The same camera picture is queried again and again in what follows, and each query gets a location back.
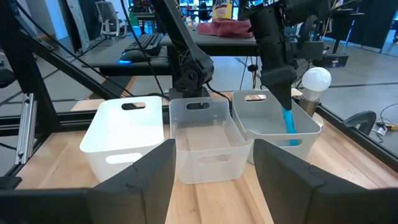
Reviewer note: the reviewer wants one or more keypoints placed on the grey leaning board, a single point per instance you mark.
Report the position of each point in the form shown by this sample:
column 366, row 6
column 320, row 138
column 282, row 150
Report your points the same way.
column 77, row 21

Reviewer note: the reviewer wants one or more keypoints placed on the translucent plastic bin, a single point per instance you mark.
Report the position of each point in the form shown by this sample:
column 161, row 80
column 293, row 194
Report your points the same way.
column 202, row 146

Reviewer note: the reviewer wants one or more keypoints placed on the yellow wipes container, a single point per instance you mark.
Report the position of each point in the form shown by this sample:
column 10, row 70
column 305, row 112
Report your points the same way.
column 222, row 8

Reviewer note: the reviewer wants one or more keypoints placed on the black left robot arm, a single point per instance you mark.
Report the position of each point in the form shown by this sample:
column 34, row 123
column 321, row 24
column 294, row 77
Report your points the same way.
column 189, row 71

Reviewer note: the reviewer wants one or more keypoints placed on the black table clamp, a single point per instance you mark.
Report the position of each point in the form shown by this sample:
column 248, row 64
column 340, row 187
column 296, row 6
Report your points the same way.
column 362, row 119

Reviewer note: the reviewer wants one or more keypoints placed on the blue chunky highlighter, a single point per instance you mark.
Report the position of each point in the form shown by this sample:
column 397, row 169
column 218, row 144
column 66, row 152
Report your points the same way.
column 289, row 124

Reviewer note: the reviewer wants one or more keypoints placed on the black office desk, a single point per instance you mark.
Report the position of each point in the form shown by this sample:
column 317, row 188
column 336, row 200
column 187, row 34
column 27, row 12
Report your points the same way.
column 102, row 59

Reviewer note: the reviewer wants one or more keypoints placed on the metal bulb socket base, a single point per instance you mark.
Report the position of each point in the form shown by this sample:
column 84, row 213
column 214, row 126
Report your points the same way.
column 308, row 107

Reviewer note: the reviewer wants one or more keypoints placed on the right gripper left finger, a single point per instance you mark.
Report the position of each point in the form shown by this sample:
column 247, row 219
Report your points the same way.
column 140, row 186

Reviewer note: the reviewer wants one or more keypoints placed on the black computer keyboard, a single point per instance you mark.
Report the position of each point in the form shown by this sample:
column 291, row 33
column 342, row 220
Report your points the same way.
column 146, row 42

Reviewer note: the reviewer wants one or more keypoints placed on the white plastic bin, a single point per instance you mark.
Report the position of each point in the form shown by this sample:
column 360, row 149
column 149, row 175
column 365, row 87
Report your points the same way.
column 124, row 130

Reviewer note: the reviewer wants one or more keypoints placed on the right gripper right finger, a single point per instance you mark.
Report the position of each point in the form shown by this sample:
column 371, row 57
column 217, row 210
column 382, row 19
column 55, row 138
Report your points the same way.
column 286, row 186

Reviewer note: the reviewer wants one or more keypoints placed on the red cloth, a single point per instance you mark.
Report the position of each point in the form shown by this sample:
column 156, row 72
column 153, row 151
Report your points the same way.
column 225, row 28

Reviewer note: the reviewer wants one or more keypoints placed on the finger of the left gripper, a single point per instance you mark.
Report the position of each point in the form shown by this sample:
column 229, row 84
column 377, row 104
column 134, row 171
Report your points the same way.
column 280, row 90

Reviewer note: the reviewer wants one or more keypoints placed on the white office chair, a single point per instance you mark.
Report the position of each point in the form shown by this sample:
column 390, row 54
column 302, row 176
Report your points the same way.
column 109, row 18

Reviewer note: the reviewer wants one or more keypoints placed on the silver aluminium extrusion post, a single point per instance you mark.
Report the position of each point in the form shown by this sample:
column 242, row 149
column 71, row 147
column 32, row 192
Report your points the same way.
column 26, row 130

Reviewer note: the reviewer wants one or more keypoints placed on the black side desk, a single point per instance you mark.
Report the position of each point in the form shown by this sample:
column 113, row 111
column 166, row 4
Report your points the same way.
column 373, row 21

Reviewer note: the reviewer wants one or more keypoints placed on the black floor box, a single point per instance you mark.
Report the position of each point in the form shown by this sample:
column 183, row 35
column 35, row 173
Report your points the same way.
column 331, row 59

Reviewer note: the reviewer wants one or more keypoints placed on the grey plastic bin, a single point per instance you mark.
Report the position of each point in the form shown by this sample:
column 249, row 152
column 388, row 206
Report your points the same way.
column 267, row 124

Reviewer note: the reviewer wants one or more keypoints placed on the white light bulb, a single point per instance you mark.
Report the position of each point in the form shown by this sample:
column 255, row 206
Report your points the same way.
column 316, row 81

